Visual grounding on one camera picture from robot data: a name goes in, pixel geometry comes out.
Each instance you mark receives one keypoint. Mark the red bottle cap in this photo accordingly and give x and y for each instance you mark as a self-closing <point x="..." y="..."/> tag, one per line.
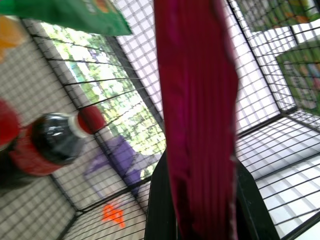
<point x="7" y="122"/>

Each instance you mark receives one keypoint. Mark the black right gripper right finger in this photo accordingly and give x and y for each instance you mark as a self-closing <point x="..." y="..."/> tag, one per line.
<point x="252" y="207"/>

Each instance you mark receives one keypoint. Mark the green snack bag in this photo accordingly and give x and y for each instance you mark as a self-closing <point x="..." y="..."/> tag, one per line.
<point x="75" y="12"/>

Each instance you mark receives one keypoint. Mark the orange snack bag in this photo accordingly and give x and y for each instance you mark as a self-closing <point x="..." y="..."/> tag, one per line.
<point x="8" y="35"/>

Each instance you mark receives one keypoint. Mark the green printed snack box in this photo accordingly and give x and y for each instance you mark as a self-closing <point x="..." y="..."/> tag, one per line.
<point x="280" y="12"/>
<point x="302" y="75"/>

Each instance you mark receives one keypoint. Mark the magenta snack bag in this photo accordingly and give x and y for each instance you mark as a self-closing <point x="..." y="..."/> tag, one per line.
<point x="200" y="112"/>

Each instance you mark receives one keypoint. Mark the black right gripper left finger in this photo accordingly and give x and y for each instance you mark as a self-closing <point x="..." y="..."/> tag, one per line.
<point x="158" y="200"/>

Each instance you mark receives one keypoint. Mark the cola bottle with red cap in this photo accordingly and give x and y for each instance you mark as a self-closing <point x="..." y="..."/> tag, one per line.
<point x="50" y="142"/>

